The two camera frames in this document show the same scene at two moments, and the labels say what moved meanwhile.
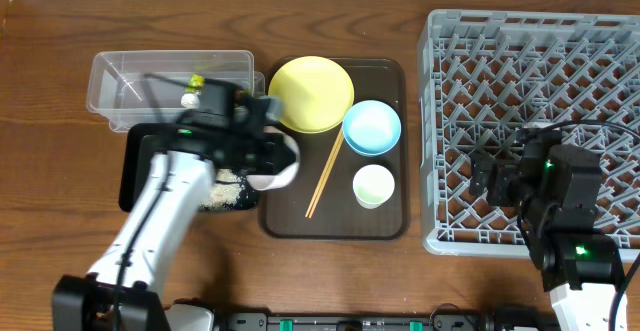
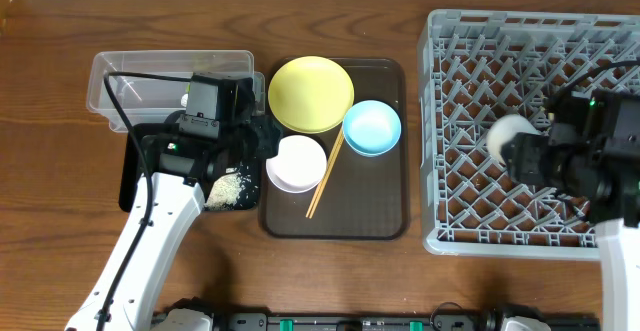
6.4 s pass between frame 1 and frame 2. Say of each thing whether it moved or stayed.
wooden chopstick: stayed
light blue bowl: stayed
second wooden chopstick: stayed
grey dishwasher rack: stayed
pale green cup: moved
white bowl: moved
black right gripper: moved
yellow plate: stayed
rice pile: stayed
